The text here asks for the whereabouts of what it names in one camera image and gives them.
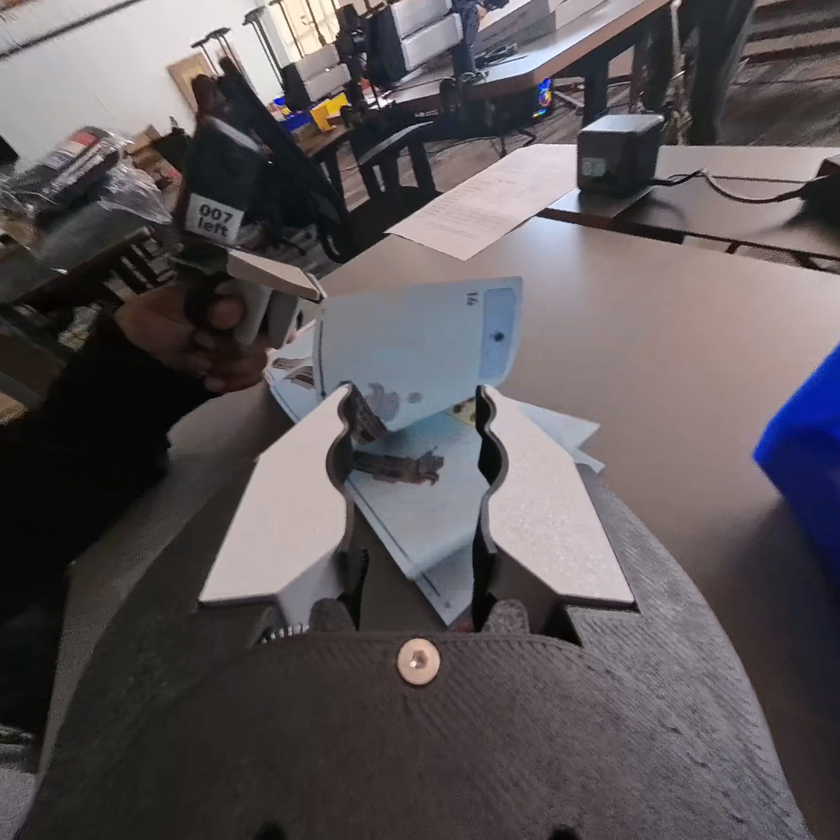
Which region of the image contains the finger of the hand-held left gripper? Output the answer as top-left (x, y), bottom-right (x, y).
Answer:
top-left (225, 249), bottom-right (322, 347)
top-left (268, 281), bottom-right (328, 348)

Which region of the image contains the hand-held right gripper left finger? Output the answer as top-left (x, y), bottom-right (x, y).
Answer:
top-left (199, 384), bottom-right (370, 626)

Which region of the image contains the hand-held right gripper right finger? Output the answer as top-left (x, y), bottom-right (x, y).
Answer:
top-left (472, 386), bottom-right (637, 632)

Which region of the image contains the light blue instruction booklet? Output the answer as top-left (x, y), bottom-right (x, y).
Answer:
top-left (266, 276), bottom-right (605, 627)

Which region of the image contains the blue plastic bin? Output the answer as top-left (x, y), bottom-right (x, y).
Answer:
top-left (753, 344), bottom-right (840, 573)

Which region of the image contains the grey desk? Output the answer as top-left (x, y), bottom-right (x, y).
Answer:
top-left (39, 217), bottom-right (840, 840)

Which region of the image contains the person's left hand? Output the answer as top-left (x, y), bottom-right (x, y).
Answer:
top-left (115, 281), bottom-right (271, 396)

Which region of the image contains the tall black office chair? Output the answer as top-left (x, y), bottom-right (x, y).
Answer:
top-left (220, 59), bottom-right (439, 265)

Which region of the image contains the small blue storage bin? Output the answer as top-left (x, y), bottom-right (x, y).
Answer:
top-left (272, 98), bottom-right (314, 140)

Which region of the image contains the tan framed board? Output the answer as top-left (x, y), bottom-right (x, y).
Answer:
top-left (167, 52), bottom-right (214, 114)

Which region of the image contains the yellow storage bin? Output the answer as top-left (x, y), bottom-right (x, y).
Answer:
top-left (310, 92), bottom-right (352, 130)

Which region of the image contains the plastic wrapped bundle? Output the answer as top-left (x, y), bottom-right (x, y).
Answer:
top-left (13, 128), bottom-right (173, 225)

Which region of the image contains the white equipment case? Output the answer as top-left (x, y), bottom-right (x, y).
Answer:
top-left (367, 0), bottom-right (463, 86)
top-left (282, 42), bottom-right (352, 109)

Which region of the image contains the dark metal table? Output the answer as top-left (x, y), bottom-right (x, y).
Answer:
top-left (0, 210), bottom-right (155, 304)

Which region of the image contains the white paper sheet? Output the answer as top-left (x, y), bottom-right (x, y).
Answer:
top-left (386, 143), bottom-right (578, 261)

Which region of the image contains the flat white box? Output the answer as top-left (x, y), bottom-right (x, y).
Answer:
top-left (478, 0), bottom-right (608, 45)

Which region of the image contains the adjacent dark grey table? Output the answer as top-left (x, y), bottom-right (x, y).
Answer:
top-left (538, 144), bottom-right (840, 261)

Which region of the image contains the long wooden workbench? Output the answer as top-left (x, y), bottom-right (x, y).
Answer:
top-left (282, 0), bottom-right (677, 142)

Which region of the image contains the black camera rig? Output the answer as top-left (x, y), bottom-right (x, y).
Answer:
top-left (449, 0), bottom-right (500, 81)

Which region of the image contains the black cube camera device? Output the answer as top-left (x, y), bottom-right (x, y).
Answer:
top-left (576, 113), bottom-right (665, 196)

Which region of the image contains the black cable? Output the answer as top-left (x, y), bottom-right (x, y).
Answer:
top-left (646, 169), bottom-right (821, 206)

